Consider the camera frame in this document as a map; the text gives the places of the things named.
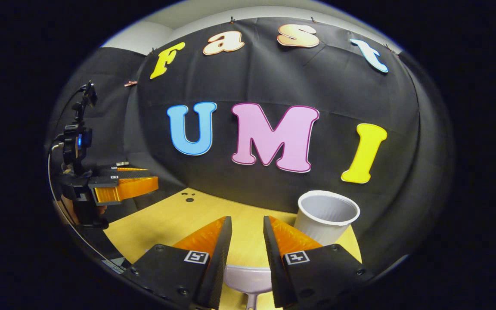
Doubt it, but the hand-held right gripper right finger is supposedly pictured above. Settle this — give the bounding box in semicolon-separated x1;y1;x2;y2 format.
263;215;376;309

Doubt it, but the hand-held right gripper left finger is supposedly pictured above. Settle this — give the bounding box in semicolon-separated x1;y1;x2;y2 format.
122;215;233;310

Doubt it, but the lilac plastic dustpan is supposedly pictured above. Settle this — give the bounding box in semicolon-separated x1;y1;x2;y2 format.
223;264;273;310

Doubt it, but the white ribbed garbage bin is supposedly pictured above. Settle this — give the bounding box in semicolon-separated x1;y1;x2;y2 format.
294;190;361;247

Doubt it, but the yellow wooden desktop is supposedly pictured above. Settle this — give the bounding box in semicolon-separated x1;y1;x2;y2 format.
104;187;363;310

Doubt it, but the black backdrop cloth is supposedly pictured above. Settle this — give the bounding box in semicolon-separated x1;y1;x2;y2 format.
48;16;455;276

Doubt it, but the black cable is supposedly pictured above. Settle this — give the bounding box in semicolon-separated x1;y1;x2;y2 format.
47;140;65;199

